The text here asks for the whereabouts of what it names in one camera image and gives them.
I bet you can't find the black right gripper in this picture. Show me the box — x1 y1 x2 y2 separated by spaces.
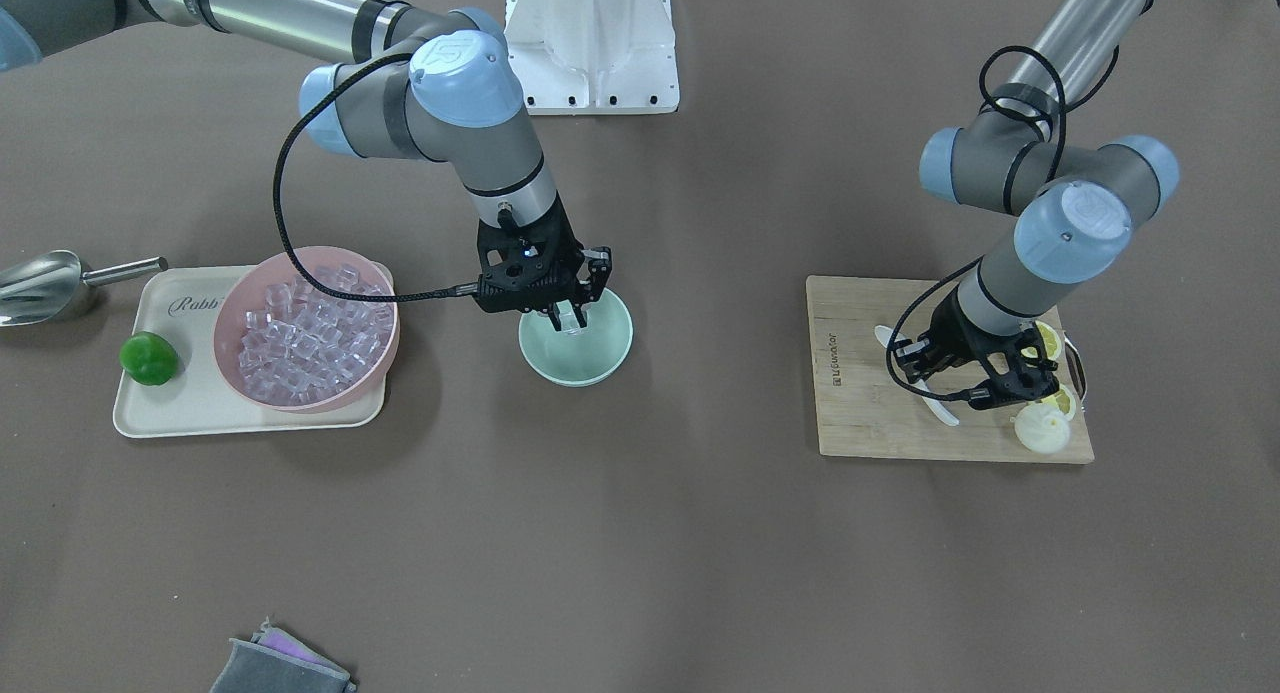
477 201 613 332

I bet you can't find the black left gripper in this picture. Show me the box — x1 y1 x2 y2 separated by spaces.
886 291 1016 384

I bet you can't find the clear ice cube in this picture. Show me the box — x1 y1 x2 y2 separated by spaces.
556 301 582 336

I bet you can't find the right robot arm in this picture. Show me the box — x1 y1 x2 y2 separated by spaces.
1 0 612 332

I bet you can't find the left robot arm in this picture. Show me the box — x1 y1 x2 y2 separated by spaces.
884 0 1180 410

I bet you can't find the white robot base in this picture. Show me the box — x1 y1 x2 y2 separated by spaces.
504 0 681 117

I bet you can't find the mint green bowl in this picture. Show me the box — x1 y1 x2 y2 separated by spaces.
518 288 634 387

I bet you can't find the pile of clear ice cubes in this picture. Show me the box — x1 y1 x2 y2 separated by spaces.
234 275 396 407

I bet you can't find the pink bowl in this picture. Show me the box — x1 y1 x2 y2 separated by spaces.
214 246 401 412

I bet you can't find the steel ice scoop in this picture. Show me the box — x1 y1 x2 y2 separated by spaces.
1 250 169 327

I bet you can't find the wooden cutting board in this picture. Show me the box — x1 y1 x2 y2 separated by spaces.
806 275 1094 464

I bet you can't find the lemon slice stack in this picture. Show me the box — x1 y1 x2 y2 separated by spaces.
1020 320 1065 363

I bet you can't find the lemon slice near bun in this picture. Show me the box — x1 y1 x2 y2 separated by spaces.
1039 383 1080 421

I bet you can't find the cream plastic tray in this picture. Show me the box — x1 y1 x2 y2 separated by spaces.
113 265 385 438

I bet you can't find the green lime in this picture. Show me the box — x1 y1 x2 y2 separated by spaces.
118 330 180 386

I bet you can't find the grey folded cloth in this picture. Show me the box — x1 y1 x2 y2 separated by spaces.
210 619 358 692

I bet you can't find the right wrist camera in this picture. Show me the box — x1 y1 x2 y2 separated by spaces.
474 274 570 313

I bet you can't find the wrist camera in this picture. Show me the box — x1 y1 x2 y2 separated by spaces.
965 350 1061 410
474 274 570 313

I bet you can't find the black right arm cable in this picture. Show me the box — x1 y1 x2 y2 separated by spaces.
273 51 481 306

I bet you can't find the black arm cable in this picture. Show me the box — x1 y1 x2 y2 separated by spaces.
273 51 481 306
884 45 1121 404

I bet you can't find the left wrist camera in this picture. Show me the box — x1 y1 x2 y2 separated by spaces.
965 350 1061 410

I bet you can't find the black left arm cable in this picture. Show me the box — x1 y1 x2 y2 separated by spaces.
884 45 1121 404

